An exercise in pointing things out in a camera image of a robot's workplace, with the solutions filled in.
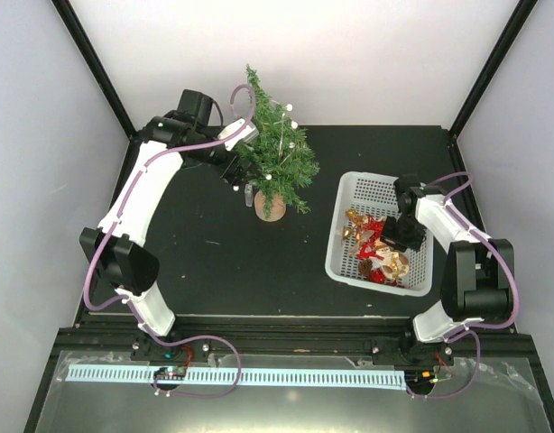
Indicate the black aluminium rail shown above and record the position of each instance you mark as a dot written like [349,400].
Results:
[382,340]

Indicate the right circuit board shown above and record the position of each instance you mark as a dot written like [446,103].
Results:
[418,377]

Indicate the small green christmas tree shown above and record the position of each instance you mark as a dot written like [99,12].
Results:
[283,161]

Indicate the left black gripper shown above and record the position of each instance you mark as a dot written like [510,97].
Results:
[235,177]

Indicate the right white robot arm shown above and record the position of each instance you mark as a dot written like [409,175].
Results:
[478,288]

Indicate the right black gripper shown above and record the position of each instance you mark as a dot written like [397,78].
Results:
[387,237]

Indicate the circuit board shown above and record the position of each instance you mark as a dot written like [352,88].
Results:
[418,377]
[172,373]

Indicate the white plastic basket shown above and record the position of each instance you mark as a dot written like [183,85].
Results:
[373,194]

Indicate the left circuit board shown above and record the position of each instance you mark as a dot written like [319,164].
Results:
[172,373]

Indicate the black frame post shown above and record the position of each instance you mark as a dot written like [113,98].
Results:
[518,18]
[87,51]

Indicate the pile of christmas ornaments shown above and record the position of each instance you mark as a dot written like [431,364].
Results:
[377,261]

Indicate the left black frame post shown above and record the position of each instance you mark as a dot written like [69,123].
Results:
[87,51]

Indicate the white slotted cable duct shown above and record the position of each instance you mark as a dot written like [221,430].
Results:
[226,376]

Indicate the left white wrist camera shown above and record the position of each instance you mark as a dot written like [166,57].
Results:
[238,131]

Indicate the right black frame post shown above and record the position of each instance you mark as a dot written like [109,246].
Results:
[518,18]

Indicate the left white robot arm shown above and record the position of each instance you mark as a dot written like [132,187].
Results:
[120,268]

